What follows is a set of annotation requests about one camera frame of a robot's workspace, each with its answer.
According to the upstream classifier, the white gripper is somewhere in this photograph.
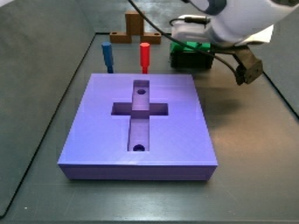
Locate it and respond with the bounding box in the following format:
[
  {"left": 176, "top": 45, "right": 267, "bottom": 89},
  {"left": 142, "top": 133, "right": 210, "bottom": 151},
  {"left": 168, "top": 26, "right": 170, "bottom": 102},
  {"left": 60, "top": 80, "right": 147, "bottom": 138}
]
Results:
[{"left": 172, "top": 17, "right": 263, "bottom": 85}]

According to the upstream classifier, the green U-shaped block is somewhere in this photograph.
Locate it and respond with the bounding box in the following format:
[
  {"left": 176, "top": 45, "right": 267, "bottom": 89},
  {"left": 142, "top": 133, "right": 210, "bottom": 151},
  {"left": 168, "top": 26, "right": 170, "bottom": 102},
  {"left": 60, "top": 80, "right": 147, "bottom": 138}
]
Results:
[{"left": 171, "top": 41, "right": 211, "bottom": 53}]

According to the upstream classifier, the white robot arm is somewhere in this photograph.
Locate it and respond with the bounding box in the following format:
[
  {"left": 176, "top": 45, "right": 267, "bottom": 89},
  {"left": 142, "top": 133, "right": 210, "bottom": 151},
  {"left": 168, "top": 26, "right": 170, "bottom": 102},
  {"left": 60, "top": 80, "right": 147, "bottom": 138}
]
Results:
[{"left": 171, "top": 0, "right": 299, "bottom": 85}]

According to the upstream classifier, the black angle fixture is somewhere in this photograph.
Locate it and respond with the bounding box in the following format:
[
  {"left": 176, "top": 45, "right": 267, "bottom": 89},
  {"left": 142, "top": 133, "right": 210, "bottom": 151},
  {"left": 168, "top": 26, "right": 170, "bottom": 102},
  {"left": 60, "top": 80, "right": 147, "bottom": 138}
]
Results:
[{"left": 170, "top": 43, "right": 214, "bottom": 69}]

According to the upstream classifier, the purple board with cross slot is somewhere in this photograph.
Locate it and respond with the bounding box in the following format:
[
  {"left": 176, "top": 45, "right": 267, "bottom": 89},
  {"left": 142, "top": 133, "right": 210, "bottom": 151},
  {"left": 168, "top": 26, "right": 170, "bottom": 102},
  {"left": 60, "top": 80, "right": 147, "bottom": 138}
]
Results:
[{"left": 59, "top": 73, "right": 219, "bottom": 180}]

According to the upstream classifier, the red hex peg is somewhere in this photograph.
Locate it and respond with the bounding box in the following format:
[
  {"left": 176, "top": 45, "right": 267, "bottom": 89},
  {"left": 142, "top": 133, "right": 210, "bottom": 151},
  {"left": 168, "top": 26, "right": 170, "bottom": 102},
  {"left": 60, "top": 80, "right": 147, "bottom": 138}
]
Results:
[{"left": 140, "top": 42, "right": 151, "bottom": 74}]

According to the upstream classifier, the brown T-shaped block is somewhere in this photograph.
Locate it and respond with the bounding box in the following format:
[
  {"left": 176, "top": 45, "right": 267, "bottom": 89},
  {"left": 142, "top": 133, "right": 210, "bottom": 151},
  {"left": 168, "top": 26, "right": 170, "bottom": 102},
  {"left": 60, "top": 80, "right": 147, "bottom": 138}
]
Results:
[{"left": 110, "top": 10, "right": 162, "bottom": 45}]

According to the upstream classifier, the blue hex peg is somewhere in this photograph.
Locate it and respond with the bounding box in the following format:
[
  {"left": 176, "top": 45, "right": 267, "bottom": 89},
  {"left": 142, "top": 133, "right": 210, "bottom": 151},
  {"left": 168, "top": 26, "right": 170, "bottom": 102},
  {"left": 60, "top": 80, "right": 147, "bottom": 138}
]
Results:
[{"left": 102, "top": 42, "right": 114, "bottom": 74}]

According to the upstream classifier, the black cable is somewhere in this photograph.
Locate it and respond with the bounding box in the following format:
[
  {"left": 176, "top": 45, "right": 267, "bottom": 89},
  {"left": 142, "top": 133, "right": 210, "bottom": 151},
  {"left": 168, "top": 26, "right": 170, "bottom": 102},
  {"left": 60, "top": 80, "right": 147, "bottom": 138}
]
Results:
[{"left": 127, "top": 0, "right": 239, "bottom": 77}]

